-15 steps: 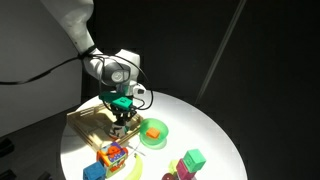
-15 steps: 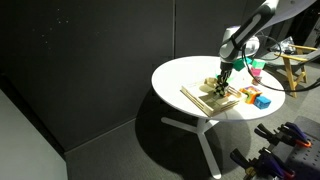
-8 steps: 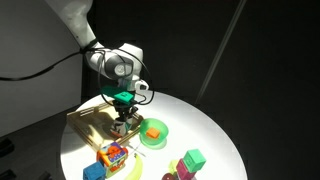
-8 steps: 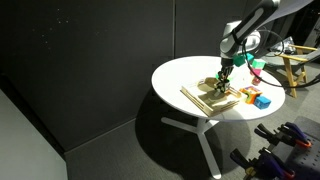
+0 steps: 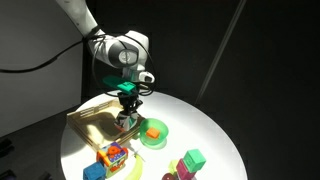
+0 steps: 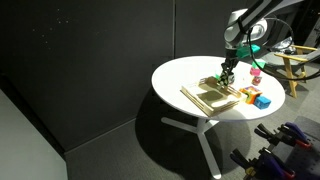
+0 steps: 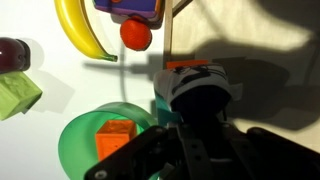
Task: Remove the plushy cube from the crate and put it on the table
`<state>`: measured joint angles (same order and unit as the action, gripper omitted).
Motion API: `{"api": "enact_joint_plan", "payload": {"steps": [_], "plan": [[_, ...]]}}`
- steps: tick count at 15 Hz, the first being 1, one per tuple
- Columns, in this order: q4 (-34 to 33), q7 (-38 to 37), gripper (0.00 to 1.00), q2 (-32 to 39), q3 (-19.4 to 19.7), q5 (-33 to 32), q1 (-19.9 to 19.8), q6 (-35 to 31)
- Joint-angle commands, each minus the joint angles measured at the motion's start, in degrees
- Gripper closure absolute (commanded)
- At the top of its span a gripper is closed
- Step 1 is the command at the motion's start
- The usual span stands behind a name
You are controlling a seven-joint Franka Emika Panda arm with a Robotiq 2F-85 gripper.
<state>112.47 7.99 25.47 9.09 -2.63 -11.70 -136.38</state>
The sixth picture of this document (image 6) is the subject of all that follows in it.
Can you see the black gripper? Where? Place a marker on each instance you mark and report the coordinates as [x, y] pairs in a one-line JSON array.
[[232, 57]]

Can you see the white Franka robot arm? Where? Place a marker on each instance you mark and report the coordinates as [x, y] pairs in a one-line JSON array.
[[238, 25]]

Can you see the pink soft cube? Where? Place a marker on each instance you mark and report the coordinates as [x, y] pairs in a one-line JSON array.
[[255, 71]]

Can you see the multicolour plush cube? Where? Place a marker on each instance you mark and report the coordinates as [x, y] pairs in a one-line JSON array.
[[250, 93]]

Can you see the shallow wooden crate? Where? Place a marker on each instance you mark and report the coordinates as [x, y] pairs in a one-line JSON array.
[[203, 105]]

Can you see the blue soft cube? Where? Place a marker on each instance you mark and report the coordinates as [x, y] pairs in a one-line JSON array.
[[262, 102]]

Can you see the dark red round toy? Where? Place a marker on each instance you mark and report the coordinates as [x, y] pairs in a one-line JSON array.
[[257, 81]]

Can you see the wooden chair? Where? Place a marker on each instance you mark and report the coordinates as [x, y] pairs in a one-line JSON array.
[[290, 78]]

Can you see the crumpled plastic bag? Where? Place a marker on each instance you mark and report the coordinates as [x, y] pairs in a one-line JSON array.
[[285, 45]]

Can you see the white table base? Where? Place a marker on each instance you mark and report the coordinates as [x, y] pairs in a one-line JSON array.
[[203, 140]]

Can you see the black perforated mounting board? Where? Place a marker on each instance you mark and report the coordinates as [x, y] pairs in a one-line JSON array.
[[305, 163]]

